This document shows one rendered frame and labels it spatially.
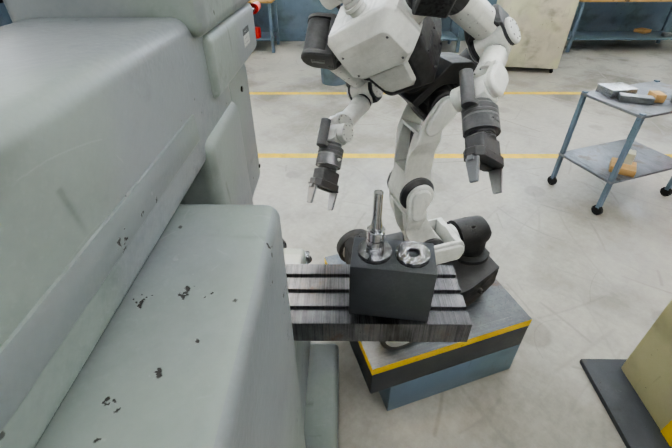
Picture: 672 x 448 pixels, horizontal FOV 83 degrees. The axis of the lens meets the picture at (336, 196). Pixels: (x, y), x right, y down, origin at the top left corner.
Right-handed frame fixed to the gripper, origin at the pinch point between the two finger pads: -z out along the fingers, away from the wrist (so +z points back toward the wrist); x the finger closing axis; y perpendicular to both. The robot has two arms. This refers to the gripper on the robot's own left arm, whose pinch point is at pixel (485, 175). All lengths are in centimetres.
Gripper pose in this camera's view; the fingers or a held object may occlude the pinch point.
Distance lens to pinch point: 97.0
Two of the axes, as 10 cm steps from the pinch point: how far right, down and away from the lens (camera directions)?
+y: 6.5, -2.1, -7.3
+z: 0.4, -9.5, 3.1
